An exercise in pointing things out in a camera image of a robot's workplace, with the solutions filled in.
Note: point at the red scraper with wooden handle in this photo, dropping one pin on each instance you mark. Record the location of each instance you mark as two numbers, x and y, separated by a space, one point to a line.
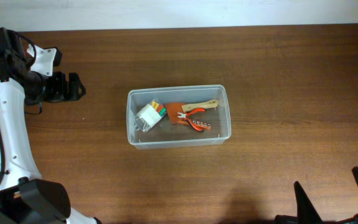
177 111

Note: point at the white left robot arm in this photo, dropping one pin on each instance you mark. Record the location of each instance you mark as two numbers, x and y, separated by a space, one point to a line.
28 77

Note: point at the clear case of coloured bits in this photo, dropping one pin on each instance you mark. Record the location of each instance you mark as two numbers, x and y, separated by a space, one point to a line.
151 114

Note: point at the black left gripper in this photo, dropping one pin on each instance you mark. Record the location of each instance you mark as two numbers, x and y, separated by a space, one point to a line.
61 93

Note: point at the clear plastic container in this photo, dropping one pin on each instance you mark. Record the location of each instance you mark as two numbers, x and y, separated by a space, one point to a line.
166 134

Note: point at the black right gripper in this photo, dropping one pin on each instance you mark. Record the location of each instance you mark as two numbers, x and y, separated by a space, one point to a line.
306 212

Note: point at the red handled pliers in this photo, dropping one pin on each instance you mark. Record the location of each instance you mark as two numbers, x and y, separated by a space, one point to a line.
189 118

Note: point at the orange socket rail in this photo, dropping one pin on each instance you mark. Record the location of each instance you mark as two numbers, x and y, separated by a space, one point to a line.
205 125

